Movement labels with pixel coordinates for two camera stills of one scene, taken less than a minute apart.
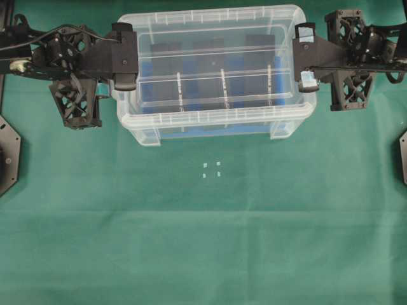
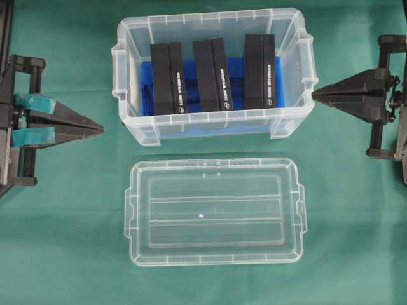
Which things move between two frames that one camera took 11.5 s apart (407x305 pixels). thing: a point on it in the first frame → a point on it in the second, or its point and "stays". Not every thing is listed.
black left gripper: [81, 65] → [25, 77]
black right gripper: [348, 55] → [371, 94]
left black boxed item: [168, 77] stays
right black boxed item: [259, 70] stays
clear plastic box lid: [216, 67] → [215, 211]
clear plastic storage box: [319, 218] stays
